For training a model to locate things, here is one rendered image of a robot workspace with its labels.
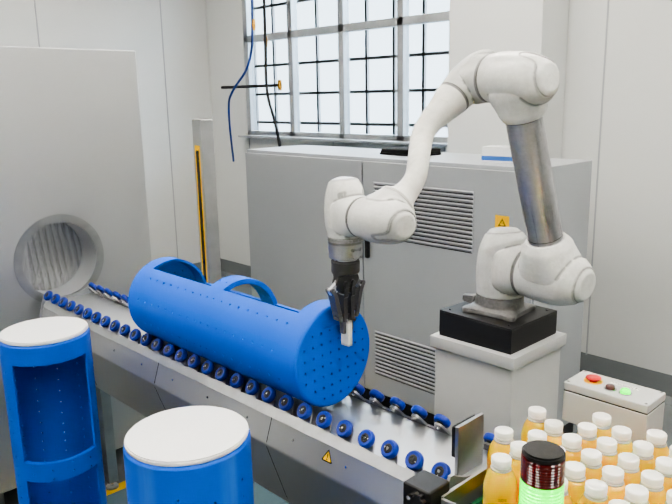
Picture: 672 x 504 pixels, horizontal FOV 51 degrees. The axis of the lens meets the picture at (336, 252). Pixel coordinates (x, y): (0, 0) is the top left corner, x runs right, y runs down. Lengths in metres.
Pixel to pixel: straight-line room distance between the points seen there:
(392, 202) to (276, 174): 2.86
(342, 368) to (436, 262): 1.76
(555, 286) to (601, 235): 2.47
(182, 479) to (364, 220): 0.70
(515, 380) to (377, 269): 1.82
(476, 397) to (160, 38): 5.33
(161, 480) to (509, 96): 1.24
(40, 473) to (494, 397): 1.49
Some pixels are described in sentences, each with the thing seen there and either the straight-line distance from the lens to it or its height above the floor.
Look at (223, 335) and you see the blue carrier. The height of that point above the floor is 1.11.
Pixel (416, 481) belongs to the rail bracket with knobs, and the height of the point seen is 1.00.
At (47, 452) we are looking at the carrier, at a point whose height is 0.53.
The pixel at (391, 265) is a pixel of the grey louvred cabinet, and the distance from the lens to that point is 3.83.
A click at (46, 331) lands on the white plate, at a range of 2.51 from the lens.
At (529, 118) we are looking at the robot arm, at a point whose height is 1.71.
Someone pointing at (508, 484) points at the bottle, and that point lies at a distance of 1.46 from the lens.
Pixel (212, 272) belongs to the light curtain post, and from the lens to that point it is 2.87.
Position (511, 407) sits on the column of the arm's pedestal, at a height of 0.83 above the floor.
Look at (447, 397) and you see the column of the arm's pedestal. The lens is 2.40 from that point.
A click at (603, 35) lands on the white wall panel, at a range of 4.51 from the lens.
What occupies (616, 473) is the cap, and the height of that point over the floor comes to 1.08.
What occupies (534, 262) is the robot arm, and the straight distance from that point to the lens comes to 2.10.
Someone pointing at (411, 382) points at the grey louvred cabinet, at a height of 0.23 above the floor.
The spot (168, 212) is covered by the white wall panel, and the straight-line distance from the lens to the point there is 7.01.
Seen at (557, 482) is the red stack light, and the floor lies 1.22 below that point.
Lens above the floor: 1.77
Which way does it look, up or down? 13 degrees down
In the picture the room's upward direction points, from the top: 1 degrees counter-clockwise
